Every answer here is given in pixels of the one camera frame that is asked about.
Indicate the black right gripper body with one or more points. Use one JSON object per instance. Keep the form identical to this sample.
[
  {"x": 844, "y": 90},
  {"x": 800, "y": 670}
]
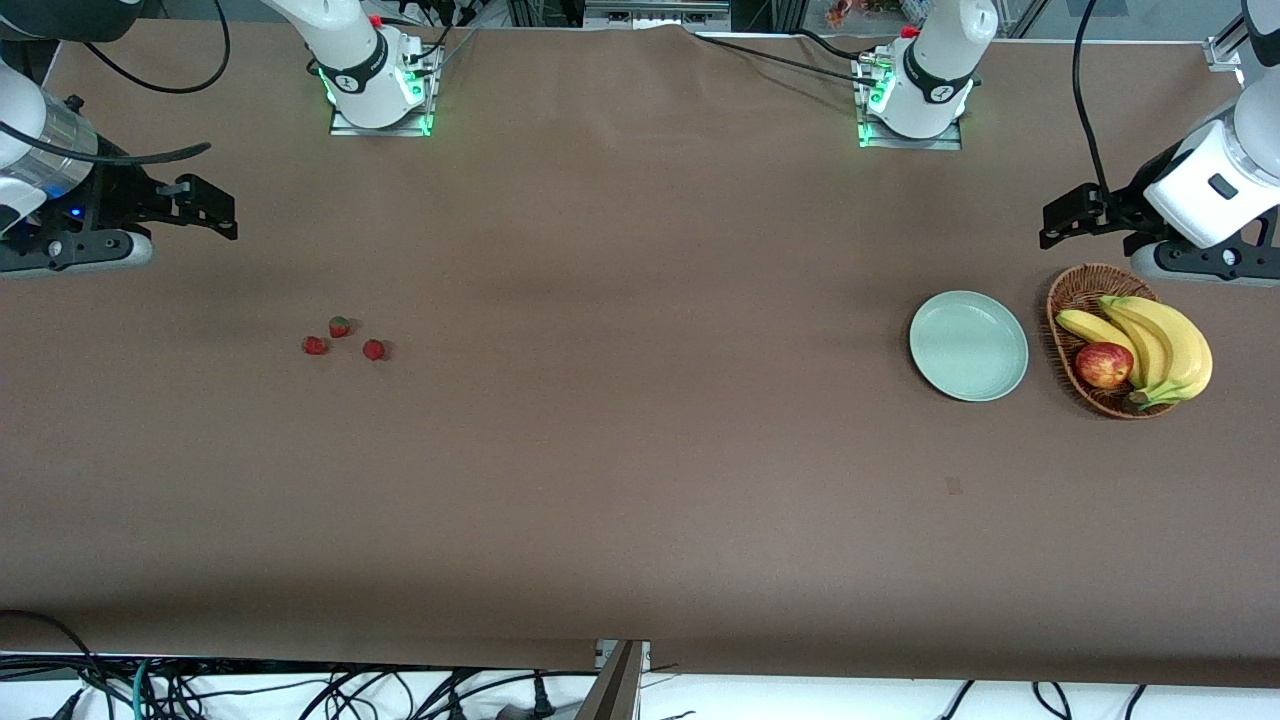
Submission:
[{"x": 120, "y": 197}]

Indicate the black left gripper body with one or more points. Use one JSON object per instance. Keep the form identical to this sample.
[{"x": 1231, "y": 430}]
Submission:
[{"x": 1127, "y": 207}]

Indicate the red strawberry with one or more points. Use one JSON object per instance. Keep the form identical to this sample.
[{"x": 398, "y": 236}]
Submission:
[
  {"x": 340, "y": 327},
  {"x": 315, "y": 346},
  {"x": 374, "y": 350}
]

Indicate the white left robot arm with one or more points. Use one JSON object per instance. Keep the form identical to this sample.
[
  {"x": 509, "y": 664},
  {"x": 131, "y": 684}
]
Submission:
[{"x": 940, "y": 70}]

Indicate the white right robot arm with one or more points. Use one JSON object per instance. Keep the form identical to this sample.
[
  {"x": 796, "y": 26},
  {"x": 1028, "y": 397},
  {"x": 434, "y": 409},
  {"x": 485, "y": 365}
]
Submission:
[{"x": 355, "y": 70}]

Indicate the light green round plate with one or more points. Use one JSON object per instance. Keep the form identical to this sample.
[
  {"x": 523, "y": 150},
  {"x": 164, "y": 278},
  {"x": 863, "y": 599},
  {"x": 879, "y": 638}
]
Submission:
[{"x": 968, "y": 345}]

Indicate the brown wicker basket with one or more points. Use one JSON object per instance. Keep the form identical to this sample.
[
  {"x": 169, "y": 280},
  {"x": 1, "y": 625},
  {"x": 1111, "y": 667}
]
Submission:
[{"x": 1075, "y": 295}]

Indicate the yellow banana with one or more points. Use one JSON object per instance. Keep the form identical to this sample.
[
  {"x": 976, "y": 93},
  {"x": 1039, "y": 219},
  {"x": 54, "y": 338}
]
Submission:
[
  {"x": 1190, "y": 350},
  {"x": 1148, "y": 345},
  {"x": 1090, "y": 327}
]

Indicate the red apple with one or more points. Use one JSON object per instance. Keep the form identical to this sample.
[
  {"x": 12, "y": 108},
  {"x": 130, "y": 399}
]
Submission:
[{"x": 1104, "y": 365}]

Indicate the aluminium corner profile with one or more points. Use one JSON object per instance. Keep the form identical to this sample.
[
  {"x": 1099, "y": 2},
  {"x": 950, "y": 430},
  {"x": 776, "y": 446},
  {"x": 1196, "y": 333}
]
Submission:
[{"x": 1222, "y": 52}]

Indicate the colourful toy items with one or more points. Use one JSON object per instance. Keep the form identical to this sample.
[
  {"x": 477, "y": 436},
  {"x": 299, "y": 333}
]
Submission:
[{"x": 850, "y": 12}]

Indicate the black power plug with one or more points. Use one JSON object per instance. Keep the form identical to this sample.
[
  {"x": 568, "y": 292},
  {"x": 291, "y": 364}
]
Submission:
[{"x": 542, "y": 700}]

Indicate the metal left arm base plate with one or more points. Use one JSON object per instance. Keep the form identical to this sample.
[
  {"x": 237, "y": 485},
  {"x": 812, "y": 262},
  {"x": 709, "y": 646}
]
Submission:
[{"x": 945, "y": 142}]

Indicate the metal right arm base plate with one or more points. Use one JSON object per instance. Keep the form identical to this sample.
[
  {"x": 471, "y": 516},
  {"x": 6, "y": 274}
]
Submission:
[{"x": 400, "y": 128}]

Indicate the aluminium frame rail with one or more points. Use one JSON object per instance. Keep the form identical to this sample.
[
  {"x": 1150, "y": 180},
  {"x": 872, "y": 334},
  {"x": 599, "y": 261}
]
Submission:
[{"x": 655, "y": 12}]

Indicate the brown table divider post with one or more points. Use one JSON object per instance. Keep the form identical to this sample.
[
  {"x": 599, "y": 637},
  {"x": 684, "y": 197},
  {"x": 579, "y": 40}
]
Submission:
[{"x": 615, "y": 690}]

